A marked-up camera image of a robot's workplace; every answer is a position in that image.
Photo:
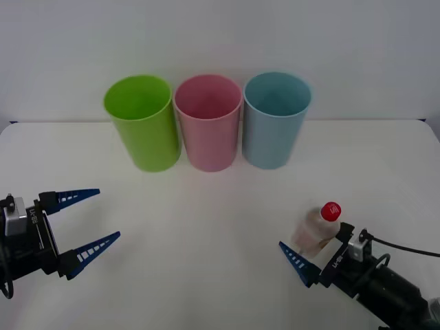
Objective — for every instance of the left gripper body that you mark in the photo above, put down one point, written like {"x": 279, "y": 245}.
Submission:
{"x": 41, "y": 240}

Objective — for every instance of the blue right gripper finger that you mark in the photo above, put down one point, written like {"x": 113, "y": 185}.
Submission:
{"x": 302, "y": 269}
{"x": 345, "y": 232}

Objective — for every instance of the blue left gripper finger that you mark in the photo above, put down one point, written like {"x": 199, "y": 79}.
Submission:
{"x": 65, "y": 198}
{"x": 86, "y": 254}

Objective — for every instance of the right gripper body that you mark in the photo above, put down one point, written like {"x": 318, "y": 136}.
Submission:
{"x": 338, "y": 271}

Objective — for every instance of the clear bottle with red cap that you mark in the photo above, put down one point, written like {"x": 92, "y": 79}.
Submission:
{"x": 316, "y": 230}

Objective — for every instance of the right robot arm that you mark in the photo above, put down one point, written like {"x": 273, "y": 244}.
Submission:
{"x": 395, "y": 288}

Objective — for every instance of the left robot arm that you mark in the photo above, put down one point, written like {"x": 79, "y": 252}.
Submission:
{"x": 15, "y": 217}

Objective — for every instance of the green plastic bin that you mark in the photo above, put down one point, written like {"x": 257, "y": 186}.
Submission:
{"x": 148, "y": 144}

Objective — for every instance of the pale blue plastic bin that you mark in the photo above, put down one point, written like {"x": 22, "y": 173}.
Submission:
{"x": 268, "y": 141}

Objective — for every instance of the pink plastic bin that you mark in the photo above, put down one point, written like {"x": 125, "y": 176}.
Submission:
{"x": 209, "y": 144}

